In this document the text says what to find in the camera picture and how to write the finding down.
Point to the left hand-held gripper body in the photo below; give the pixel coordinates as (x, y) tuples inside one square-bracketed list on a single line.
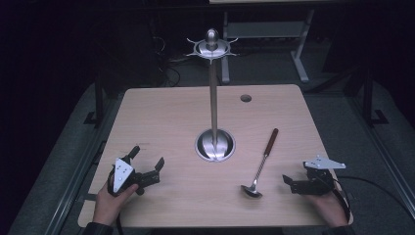
[(124, 174)]

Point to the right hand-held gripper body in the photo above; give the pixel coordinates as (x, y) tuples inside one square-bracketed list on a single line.
[(318, 178)]

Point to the person's right hand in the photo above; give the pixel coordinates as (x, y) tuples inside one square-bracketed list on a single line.
[(329, 207)]

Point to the person's left hand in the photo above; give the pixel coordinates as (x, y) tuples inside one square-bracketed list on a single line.
[(109, 204)]

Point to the black metal stand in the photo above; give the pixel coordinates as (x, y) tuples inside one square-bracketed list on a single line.
[(98, 104), (370, 104)]

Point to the steel utensil rack stand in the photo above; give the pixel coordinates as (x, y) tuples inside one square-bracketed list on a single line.
[(213, 107)]

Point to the white metal table frame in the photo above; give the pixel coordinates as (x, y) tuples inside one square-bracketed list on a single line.
[(266, 31)]

